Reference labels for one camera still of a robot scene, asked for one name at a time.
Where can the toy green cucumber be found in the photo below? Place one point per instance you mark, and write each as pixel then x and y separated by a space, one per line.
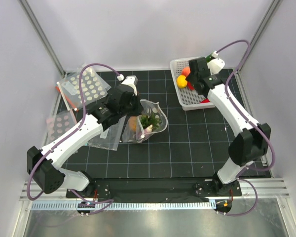
pixel 209 58

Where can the pink-dotted zip bag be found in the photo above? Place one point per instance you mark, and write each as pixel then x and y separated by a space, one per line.
pixel 59 124

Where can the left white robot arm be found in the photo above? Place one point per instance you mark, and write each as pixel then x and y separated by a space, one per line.
pixel 45 164

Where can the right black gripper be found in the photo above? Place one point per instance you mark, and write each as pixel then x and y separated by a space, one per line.
pixel 190 78

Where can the orange-zipper zip bag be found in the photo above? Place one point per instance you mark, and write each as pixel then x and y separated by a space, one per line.
pixel 66 102

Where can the clear white-dotted zip bag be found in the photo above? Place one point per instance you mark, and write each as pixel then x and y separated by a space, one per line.
pixel 149 108

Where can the toy peach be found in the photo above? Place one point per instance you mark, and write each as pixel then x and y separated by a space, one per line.
pixel 185 71

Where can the slotted white cable duct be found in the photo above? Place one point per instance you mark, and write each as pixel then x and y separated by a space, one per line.
pixel 79 206

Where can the white plastic basket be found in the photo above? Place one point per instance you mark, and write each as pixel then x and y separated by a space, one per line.
pixel 188 99

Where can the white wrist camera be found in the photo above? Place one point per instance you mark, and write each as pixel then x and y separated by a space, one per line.
pixel 216 64
pixel 131 81

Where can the toy yellow lemon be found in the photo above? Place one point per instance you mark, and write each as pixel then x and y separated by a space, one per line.
pixel 181 81

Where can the clear blue-zipper zip bag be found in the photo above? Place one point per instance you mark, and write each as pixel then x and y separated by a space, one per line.
pixel 109 139

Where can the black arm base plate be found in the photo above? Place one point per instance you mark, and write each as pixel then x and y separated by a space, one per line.
pixel 157 190

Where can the toy purple eggplant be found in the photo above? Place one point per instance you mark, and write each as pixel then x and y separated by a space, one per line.
pixel 146 132

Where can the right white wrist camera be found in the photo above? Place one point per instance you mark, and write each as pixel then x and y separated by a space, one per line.
pixel 216 64

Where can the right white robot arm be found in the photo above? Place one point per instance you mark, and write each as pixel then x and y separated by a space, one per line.
pixel 251 137

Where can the white-dotted zip bag stack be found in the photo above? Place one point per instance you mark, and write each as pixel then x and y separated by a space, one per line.
pixel 90 88

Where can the toy red chili pepper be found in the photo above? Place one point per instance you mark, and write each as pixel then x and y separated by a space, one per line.
pixel 206 101

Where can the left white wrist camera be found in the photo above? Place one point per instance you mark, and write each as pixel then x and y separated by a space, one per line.
pixel 131 81

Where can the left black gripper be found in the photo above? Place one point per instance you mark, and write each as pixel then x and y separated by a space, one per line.
pixel 139 107

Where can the toy red apple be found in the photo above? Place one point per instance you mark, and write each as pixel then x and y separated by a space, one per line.
pixel 190 86

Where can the black grid mat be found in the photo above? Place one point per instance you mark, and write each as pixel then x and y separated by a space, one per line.
pixel 195 143

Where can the toy pineapple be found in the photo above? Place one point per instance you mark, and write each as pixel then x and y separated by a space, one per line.
pixel 145 121

